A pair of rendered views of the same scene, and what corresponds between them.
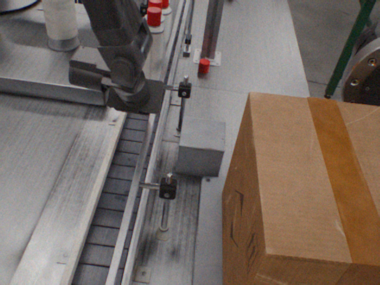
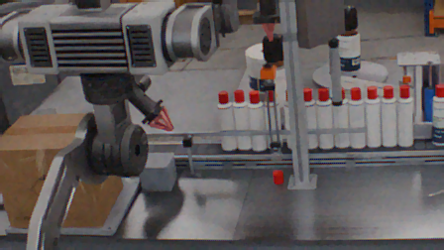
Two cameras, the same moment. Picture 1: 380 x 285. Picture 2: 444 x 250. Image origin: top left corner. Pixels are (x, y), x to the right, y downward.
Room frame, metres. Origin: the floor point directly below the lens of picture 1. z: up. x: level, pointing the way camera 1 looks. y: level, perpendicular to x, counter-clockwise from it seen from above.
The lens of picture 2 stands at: (1.36, -2.01, 1.99)
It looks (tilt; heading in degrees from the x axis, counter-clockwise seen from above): 23 degrees down; 99
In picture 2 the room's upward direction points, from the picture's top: 5 degrees counter-clockwise
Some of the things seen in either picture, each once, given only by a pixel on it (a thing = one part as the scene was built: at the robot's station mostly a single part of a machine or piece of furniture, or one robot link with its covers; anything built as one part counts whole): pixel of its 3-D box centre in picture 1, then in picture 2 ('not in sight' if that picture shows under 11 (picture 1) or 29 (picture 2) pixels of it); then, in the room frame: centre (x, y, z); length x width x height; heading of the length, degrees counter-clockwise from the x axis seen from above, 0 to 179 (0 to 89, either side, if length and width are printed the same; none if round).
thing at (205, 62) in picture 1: (203, 65); (277, 177); (1.02, -0.02, 0.85); 0.03 x 0.03 x 0.03
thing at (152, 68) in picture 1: (152, 48); (226, 120); (0.84, 0.11, 0.98); 0.05 x 0.05 x 0.20
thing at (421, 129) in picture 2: not in sight; (418, 95); (1.48, 0.21, 1.01); 0.14 x 0.13 x 0.26; 0
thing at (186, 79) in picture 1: (174, 103); (190, 150); (0.73, 0.04, 0.91); 0.07 x 0.03 x 0.16; 90
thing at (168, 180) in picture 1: (154, 202); not in sight; (0.43, 0.04, 0.91); 0.07 x 0.03 x 0.16; 90
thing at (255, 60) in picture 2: not in sight; (272, 66); (0.92, 0.67, 0.95); 0.20 x 0.20 x 0.14
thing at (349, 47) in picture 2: not in sight; (348, 40); (1.23, 0.71, 1.04); 0.09 x 0.09 x 0.29
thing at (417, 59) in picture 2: not in sight; (418, 59); (1.48, 0.21, 1.14); 0.14 x 0.11 x 0.01; 0
